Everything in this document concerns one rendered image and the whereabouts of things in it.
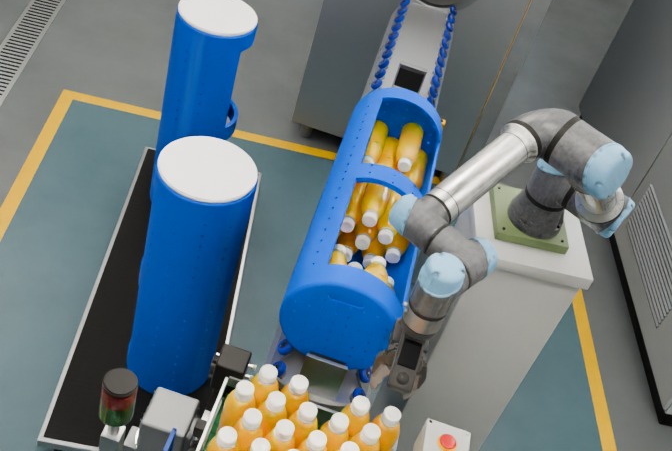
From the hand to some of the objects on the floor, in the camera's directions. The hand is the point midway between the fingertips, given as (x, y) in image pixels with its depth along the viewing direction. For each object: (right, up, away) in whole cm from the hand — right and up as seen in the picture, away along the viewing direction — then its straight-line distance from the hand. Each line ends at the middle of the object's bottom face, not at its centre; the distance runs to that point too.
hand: (388, 392), depth 176 cm
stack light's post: (-80, -86, +62) cm, 133 cm away
